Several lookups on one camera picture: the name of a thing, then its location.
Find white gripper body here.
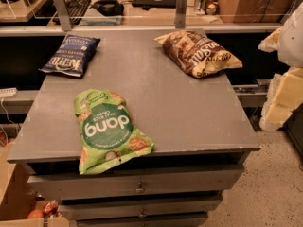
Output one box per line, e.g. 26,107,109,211
278,2,303,67

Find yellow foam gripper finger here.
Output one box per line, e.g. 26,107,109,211
259,67,303,131
258,28,281,53

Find brown chip bag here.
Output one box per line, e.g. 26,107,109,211
154,30,242,79

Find green rice chip bag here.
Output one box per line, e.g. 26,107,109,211
74,89,154,175

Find blue kettle chip bag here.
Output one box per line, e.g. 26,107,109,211
41,35,100,78

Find small items on desk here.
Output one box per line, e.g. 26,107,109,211
194,0,220,15

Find grey drawer cabinet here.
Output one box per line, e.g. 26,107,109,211
9,30,258,227

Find black laptop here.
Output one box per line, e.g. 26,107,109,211
132,0,176,9

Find black headphones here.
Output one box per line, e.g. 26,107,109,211
92,0,124,16

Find black keyboard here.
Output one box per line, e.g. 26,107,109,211
52,0,92,25

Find clear acrylic barrier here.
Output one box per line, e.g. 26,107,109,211
0,0,302,33

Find red snack packet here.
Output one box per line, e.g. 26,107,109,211
43,200,59,215

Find white power strip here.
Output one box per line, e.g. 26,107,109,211
0,88,17,98

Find orange fruit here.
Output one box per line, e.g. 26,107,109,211
27,209,44,219

